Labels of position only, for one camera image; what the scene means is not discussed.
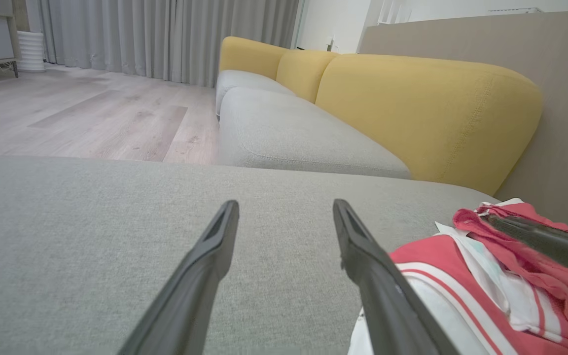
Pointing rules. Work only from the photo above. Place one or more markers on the yellow sofa end back cushion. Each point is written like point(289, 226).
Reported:
point(249, 56)

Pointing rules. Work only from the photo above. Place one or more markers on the white router with antennas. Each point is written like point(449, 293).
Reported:
point(392, 12)

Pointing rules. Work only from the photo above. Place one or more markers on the large grey sofa seat cushion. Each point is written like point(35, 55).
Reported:
point(289, 133)

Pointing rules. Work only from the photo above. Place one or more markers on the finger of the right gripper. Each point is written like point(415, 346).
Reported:
point(560, 246)

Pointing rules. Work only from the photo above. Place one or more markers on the red shorts white stripe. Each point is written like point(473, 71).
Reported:
point(535, 266)

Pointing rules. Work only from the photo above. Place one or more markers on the narrow yellow sofa back cushion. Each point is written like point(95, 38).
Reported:
point(303, 74)

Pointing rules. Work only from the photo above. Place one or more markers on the red jersey white sleeves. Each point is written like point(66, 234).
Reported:
point(427, 256)

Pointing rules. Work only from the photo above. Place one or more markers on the large yellow sofa back cushion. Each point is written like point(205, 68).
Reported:
point(422, 113)

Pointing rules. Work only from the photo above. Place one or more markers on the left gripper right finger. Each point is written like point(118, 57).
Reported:
point(382, 305)

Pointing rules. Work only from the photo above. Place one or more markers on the grey curtain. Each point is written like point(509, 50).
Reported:
point(165, 34)

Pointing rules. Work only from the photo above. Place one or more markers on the white ribbed cylinder appliance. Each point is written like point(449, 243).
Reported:
point(31, 52)

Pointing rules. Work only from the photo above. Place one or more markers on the flat white device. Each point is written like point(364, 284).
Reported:
point(515, 10)

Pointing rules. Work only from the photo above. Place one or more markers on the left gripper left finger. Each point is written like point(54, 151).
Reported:
point(190, 296)

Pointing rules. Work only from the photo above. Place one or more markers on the small grey sofa seat cushion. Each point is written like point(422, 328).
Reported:
point(244, 81)

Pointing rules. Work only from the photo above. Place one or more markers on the beige panel behind sofa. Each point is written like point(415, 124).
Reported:
point(565, 74)

